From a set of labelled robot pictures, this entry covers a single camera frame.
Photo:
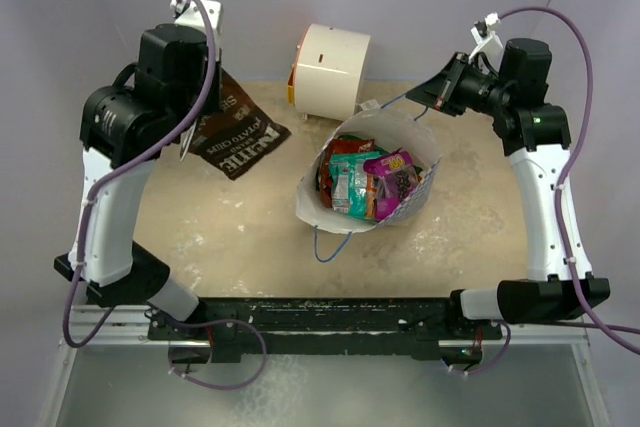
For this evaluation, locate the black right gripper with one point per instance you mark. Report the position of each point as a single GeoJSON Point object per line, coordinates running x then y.
{"type": "Point", "coordinates": [442, 90]}

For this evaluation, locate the blue checkered paper bag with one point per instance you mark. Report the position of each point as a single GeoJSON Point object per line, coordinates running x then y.
{"type": "Point", "coordinates": [392, 129]}

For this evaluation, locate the purple Lot 100 gummy bag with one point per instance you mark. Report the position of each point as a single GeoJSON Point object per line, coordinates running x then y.
{"type": "Point", "coordinates": [395, 179]}

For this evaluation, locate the brown Kettle chips bag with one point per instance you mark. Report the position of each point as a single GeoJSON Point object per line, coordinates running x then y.
{"type": "Point", "coordinates": [236, 137]}

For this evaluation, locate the red Doritos chips bag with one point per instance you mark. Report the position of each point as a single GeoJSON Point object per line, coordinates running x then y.
{"type": "Point", "coordinates": [338, 149]}

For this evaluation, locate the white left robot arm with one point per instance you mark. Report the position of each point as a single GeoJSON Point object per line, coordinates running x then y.
{"type": "Point", "coordinates": [124, 127]}

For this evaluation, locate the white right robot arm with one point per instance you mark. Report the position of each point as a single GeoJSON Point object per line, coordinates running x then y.
{"type": "Point", "coordinates": [560, 284]}

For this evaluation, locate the green snack bag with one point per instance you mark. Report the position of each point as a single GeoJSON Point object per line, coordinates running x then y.
{"type": "Point", "coordinates": [365, 145]}

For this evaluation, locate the orange candy bag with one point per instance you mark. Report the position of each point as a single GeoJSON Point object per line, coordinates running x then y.
{"type": "Point", "coordinates": [373, 191]}

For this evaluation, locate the teal mint candy bag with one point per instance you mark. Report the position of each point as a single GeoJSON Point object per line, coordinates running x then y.
{"type": "Point", "coordinates": [350, 179]}

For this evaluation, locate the small green white box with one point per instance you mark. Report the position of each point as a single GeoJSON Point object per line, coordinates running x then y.
{"type": "Point", "coordinates": [367, 105]}

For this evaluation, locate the white round cabinet orange front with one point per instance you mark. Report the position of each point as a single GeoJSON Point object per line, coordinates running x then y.
{"type": "Point", "coordinates": [327, 75]}

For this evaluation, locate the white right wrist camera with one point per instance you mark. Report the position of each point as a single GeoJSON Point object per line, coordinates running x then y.
{"type": "Point", "coordinates": [485, 36]}

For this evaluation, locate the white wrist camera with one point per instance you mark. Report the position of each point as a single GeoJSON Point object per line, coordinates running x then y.
{"type": "Point", "coordinates": [485, 36]}
{"type": "Point", "coordinates": [189, 13]}

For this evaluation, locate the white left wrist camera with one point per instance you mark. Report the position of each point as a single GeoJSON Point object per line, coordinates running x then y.
{"type": "Point", "coordinates": [189, 13]}

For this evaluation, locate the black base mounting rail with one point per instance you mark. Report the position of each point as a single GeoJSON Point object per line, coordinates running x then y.
{"type": "Point", "coordinates": [226, 329]}

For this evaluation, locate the aluminium frame rail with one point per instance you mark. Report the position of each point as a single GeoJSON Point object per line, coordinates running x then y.
{"type": "Point", "coordinates": [126, 325]}

